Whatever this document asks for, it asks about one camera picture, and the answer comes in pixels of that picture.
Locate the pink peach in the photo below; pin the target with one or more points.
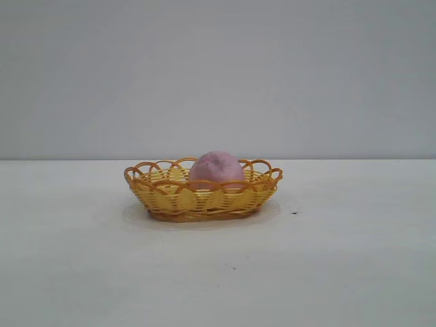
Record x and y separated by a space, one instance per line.
218 170

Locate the yellow woven plastic basket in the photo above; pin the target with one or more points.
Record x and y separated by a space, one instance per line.
170 201

